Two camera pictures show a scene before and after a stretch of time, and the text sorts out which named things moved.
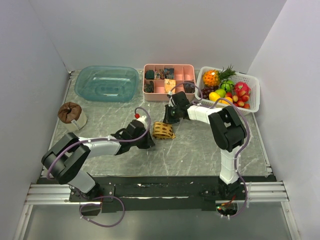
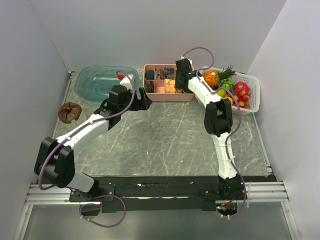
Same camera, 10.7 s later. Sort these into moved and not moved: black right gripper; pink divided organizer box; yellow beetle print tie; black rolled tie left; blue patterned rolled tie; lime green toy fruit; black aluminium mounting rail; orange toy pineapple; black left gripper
Moved: black right gripper; yellow beetle print tie; black left gripper
Not moved: black aluminium mounting rail; black rolled tie left; blue patterned rolled tie; orange toy pineapple; pink divided organizer box; lime green toy fruit
